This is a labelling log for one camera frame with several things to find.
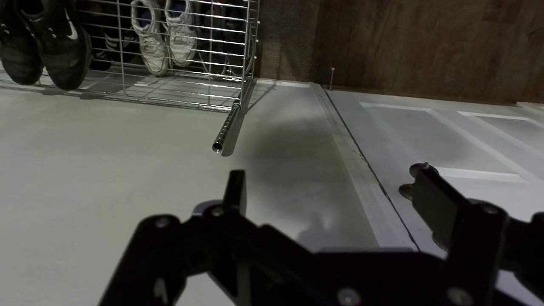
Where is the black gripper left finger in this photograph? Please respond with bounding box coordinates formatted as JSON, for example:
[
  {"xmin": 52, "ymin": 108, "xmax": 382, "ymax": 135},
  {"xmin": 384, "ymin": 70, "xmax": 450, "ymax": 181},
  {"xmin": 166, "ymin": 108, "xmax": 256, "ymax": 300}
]
[{"xmin": 98, "ymin": 169, "xmax": 341, "ymax": 306}]

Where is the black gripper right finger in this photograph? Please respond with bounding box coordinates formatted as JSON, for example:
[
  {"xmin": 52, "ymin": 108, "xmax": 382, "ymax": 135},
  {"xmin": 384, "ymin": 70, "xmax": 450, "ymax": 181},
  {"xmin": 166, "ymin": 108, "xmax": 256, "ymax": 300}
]
[{"xmin": 397, "ymin": 162, "xmax": 544, "ymax": 306}]

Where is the white sneaker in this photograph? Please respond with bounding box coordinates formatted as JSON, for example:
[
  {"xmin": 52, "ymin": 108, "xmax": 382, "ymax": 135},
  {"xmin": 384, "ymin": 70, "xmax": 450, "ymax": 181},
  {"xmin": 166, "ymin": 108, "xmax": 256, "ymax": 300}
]
[
  {"xmin": 163, "ymin": 0, "xmax": 198, "ymax": 70},
  {"xmin": 129, "ymin": 0, "xmax": 169, "ymax": 79}
]

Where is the black sneaker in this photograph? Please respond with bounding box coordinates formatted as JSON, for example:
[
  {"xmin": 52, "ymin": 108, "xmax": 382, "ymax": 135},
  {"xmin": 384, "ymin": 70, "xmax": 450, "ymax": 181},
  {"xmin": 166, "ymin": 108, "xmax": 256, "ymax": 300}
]
[
  {"xmin": 0, "ymin": 0, "xmax": 45, "ymax": 87},
  {"xmin": 15, "ymin": 0, "xmax": 93, "ymax": 92}
]

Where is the slotted metal wall rail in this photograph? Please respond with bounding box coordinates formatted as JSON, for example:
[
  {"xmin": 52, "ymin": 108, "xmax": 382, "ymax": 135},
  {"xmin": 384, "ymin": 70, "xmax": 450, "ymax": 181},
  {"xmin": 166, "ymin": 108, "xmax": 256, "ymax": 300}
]
[{"xmin": 210, "ymin": 74, "xmax": 256, "ymax": 157}]

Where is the metal wire shoe rack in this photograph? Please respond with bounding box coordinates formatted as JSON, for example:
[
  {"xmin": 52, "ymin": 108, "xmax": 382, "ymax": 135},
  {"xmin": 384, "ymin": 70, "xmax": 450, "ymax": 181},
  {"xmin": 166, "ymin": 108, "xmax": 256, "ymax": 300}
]
[{"xmin": 73, "ymin": 0, "xmax": 263, "ymax": 115}]

